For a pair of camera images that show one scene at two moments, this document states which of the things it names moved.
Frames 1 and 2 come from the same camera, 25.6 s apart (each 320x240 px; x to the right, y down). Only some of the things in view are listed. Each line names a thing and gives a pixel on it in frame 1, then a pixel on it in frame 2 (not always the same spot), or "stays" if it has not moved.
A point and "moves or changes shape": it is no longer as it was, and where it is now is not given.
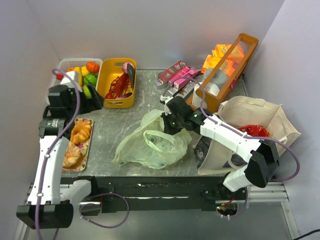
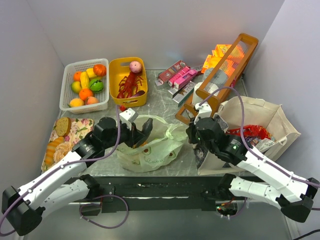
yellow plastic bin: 110,69 to 119,68
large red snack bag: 255,131 stays
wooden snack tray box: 225,74 stays
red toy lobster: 119,87 to 126,85
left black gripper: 90,97 to 135,133
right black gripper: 170,119 to 195,137
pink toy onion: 124,67 to 135,67
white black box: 184,91 stays
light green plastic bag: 148,144 moves or changes shape
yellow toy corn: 77,68 to 84,80
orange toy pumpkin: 92,67 to 99,70
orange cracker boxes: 231,62 stays
